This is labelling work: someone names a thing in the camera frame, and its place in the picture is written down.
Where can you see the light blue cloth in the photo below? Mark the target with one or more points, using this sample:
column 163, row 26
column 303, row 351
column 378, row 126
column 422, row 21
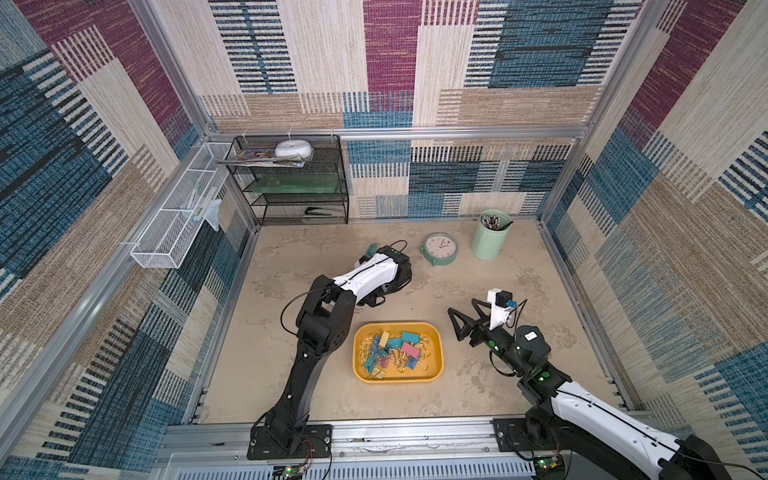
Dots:
column 211, row 214

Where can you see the black wire mesh shelf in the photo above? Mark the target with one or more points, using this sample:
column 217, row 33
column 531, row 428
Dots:
column 316, row 194

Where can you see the magazines on shelf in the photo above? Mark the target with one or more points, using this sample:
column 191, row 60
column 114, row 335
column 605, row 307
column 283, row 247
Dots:
column 263, row 159

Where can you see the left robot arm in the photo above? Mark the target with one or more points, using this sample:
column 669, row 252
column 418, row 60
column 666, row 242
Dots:
column 322, row 326

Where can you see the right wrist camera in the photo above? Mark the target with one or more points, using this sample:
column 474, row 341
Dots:
column 502, row 308

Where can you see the white wire mesh basket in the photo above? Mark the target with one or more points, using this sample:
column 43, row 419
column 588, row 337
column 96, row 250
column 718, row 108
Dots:
column 166, row 241

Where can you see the mint green alarm clock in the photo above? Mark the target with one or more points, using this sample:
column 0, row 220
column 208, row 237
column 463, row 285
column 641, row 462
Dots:
column 439, row 249

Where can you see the yellow plastic storage box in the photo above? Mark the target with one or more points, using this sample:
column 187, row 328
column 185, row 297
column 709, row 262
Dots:
column 431, row 363

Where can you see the pens in holder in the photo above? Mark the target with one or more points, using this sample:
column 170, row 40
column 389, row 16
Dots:
column 491, row 222

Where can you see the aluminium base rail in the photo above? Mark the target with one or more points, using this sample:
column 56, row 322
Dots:
column 520, row 446

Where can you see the mint green pen holder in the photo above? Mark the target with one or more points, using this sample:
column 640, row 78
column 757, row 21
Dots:
column 487, row 244

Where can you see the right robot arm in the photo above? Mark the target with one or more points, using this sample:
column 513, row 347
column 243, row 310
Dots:
column 564, row 412

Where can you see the white round device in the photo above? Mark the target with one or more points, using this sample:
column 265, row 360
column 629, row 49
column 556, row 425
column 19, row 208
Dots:
column 294, row 148

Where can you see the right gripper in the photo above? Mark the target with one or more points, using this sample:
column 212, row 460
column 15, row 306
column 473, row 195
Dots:
column 478, row 327

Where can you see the pink binder clip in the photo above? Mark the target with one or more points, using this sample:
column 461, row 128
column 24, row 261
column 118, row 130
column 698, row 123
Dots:
column 385, row 362
column 411, row 350

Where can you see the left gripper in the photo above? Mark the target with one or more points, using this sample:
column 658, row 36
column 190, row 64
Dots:
column 373, row 304

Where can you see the yellow binder clip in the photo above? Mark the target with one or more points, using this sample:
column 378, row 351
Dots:
column 364, row 350
column 384, row 339
column 376, row 374

